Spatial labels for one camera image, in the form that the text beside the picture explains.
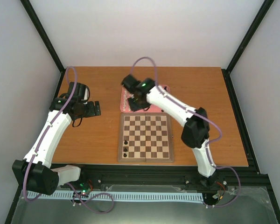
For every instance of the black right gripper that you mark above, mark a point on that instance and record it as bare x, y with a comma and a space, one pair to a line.
134, 108

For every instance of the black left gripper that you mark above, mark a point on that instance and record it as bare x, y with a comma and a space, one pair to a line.
92, 112

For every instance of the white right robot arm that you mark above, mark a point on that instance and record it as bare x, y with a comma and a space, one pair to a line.
195, 124

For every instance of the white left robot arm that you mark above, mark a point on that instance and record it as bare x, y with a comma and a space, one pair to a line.
51, 140

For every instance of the pink plastic tray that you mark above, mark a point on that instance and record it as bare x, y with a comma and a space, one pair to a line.
125, 94

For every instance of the wooden chessboard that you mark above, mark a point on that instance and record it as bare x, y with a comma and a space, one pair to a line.
149, 137

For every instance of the black aluminium frame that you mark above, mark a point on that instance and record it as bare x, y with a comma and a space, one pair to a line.
249, 176

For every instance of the light blue cable duct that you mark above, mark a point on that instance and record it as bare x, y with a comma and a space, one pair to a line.
124, 196

